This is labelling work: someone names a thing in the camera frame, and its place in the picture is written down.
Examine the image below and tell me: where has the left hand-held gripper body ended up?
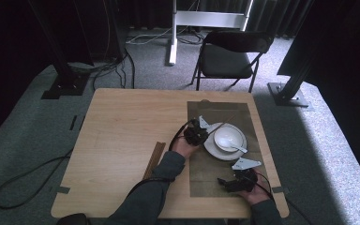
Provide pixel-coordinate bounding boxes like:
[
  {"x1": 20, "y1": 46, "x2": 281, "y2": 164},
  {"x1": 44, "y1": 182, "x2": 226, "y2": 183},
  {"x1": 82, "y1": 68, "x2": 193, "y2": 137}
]
[{"x1": 183, "y1": 115, "x2": 216, "y2": 147}]

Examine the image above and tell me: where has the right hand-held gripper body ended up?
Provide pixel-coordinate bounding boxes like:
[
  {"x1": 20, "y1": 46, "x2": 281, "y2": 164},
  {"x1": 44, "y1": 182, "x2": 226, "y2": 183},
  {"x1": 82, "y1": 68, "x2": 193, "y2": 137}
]
[{"x1": 231, "y1": 157, "x2": 263, "y2": 193}]

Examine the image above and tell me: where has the white round plate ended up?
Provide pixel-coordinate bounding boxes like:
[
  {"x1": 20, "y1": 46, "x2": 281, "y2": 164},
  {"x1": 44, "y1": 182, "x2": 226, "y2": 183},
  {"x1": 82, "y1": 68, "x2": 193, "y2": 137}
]
[{"x1": 203, "y1": 122, "x2": 248, "y2": 162}]

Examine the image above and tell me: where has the single brown wooden chopstick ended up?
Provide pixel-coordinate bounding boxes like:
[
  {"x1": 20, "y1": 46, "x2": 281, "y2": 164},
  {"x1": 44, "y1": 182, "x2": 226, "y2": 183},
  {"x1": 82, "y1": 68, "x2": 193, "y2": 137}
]
[{"x1": 207, "y1": 115, "x2": 235, "y2": 136}]

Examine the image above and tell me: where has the bundle of brown chopsticks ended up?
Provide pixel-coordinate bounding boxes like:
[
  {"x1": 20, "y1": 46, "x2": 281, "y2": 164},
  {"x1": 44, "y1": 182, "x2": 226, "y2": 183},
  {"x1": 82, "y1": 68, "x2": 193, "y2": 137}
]
[{"x1": 142, "y1": 141, "x2": 167, "y2": 181}]

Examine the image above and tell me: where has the person's left hand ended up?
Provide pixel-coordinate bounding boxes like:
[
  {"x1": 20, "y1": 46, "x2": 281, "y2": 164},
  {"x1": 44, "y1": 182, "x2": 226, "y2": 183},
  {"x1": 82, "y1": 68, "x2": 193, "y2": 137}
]
[{"x1": 171, "y1": 134, "x2": 201, "y2": 159}]

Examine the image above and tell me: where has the person's right hand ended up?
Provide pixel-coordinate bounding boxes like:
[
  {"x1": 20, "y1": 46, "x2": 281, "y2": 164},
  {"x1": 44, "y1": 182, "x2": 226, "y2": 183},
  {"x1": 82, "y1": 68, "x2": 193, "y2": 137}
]
[{"x1": 240, "y1": 167, "x2": 274, "y2": 206}]

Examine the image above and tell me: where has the white ceramic spoon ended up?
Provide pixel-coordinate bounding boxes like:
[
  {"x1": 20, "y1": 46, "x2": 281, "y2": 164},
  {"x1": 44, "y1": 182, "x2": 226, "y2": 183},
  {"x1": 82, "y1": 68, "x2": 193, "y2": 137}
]
[{"x1": 219, "y1": 136, "x2": 249, "y2": 155}]

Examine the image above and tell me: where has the white bowl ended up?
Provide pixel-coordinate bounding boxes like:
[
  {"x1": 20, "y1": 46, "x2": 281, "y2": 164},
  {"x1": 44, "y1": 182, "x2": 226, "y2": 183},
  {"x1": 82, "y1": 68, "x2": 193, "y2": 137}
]
[{"x1": 213, "y1": 125, "x2": 246, "y2": 154}]

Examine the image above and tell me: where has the brown woven placemat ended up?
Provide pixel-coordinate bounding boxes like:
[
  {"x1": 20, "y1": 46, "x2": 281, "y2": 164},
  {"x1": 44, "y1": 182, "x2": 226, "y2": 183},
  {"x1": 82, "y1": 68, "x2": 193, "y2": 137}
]
[{"x1": 187, "y1": 100, "x2": 268, "y2": 198}]

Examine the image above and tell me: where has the grey tape piece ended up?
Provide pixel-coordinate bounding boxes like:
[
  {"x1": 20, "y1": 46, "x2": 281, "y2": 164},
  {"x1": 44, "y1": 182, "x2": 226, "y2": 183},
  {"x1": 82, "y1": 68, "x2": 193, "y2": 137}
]
[
  {"x1": 51, "y1": 186, "x2": 71, "y2": 195},
  {"x1": 271, "y1": 186, "x2": 293, "y2": 194}
]

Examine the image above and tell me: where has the black folding chair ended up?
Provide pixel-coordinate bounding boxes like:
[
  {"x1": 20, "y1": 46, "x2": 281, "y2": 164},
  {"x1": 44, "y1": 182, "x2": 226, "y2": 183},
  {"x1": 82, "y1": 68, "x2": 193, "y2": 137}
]
[{"x1": 190, "y1": 29, "x2": 276, "y2": 94}]

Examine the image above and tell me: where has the black metal stand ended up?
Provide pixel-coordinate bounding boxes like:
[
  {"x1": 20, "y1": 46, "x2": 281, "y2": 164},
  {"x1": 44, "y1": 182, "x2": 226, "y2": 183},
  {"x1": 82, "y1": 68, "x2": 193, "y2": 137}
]
[
  {"x1": 27, "y1": 0, "x2": 90, "y2": 100},
  {"x1": 267, "y1": 0, "x2": 314, "y2": 109}
]

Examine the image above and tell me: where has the person's dark clothed leg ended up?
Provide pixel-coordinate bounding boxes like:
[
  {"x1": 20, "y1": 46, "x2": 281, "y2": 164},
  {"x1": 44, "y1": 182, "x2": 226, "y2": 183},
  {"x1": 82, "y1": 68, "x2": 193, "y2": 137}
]
[{"x1": 55, "y1": 213, "x2": 90, "y2": 225}]

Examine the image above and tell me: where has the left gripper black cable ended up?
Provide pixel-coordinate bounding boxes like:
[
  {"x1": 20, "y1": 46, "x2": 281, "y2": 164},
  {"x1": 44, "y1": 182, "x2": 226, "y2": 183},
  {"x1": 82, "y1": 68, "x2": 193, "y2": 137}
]
[{"x1": 127, "y1": 119, "x2": 199, "y2": 201}]

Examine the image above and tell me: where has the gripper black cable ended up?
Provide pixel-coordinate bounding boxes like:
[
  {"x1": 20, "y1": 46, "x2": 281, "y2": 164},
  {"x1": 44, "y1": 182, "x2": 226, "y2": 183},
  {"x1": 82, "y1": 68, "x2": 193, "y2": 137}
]
[
  {"x1": 255, "y1": 172, "x2": 314, "y2": 225},
  {"x1": 127, "y1": 119, "x2": 199, "y2": 201}
]

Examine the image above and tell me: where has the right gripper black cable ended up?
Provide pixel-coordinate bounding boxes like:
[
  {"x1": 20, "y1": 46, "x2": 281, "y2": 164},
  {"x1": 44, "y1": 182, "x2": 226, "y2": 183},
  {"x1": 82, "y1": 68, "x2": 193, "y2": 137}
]
[{"x1": 255, "y1": 172, "x2": 314, "y2": 225}]

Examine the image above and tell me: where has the bundle of black floor cables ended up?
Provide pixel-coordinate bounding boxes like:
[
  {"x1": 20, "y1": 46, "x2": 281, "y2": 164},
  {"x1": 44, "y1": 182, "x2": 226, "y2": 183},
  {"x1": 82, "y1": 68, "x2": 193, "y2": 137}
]
[{"x1": 68, "y1": 46, "x2": 136, "y2": 90}]

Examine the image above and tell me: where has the white floor cable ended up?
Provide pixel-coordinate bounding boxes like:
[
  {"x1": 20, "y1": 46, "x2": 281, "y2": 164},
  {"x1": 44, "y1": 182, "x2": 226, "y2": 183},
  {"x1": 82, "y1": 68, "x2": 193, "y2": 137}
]
[{"x1": 126, "y1": 27, "x2": 173, "y2": 45}]

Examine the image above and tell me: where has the white metal stand frame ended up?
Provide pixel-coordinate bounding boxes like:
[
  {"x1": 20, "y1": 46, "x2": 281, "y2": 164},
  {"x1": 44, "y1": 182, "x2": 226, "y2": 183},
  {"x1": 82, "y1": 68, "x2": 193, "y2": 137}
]
[{"x1": 168, "y1": 0, "x2": 255, "y2": 67}]

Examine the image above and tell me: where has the thick black floor cable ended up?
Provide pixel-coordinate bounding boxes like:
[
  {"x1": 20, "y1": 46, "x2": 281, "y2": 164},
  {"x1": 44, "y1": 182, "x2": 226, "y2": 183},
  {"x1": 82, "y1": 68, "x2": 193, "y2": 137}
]
[{"x1": 0, "y1": 149, "x2": 75, "y2": 210}]

